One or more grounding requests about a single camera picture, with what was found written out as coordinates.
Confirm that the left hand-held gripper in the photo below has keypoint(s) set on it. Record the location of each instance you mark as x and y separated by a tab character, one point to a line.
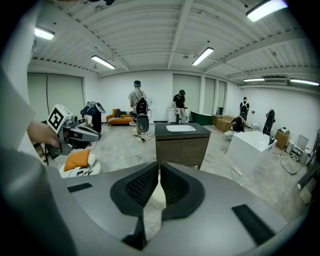
57	118

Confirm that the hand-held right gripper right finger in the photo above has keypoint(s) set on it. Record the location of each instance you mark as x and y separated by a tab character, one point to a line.
182	195

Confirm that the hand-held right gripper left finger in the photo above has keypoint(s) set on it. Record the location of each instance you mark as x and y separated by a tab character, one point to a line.
135	192

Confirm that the cream lidded trash bin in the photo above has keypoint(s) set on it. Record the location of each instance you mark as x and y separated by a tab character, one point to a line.
160	193

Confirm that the person's left forearm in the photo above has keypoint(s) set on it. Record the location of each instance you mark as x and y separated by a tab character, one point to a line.
33	132

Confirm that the person's left hand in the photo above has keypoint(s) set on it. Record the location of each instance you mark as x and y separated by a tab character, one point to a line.
50	137

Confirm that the orange cushion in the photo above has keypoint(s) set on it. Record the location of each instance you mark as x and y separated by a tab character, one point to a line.
76	160

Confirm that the white cushion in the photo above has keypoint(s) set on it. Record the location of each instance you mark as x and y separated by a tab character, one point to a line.
92	158

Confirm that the black white patterned cloth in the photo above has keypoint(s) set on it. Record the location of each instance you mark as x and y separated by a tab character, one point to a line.
83	172

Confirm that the orange sofa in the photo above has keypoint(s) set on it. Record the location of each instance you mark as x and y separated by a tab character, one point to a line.
117	119

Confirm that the dark wooden vanity cabinet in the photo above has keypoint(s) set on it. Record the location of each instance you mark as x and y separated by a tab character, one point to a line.
182	150

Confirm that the round cream chair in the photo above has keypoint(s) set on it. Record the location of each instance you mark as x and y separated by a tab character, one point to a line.
132	123

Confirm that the grey roller blind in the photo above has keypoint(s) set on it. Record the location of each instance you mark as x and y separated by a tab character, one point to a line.
210	95
221	95
62	95
186	85

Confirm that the white sink basin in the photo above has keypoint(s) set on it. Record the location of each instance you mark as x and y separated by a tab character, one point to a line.
180	128

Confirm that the black vanity faucet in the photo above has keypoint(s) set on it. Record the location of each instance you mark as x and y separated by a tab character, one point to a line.
178	118

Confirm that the white water dispenser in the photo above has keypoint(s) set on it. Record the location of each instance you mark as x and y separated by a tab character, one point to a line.
151	112

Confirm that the green bathtub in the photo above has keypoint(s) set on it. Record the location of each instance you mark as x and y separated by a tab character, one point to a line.
201	119

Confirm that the white vanity cabinet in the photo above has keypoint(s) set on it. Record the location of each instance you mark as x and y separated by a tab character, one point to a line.
171	116

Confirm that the operator in white shirt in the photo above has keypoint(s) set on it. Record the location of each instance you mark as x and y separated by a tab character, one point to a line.
15	100

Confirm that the cardboard box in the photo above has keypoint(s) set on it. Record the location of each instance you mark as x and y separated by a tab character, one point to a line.
223	122
282	140

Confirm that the ceiling tube light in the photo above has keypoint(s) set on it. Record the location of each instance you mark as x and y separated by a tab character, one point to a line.
203	56
304	82
265	10
103	62
44	33
253	80

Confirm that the white toilet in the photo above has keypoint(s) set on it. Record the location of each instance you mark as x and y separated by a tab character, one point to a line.
256	127

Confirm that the black bathtub faucet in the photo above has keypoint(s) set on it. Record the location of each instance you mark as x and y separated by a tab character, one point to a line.
271	139

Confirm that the black backpack rig on stand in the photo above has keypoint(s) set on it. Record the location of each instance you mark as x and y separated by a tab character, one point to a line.
269	121

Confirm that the white round device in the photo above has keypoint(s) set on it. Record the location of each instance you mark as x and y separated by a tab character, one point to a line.
284	130

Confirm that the black head-worn camera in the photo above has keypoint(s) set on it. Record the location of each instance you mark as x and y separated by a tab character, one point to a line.
108	2

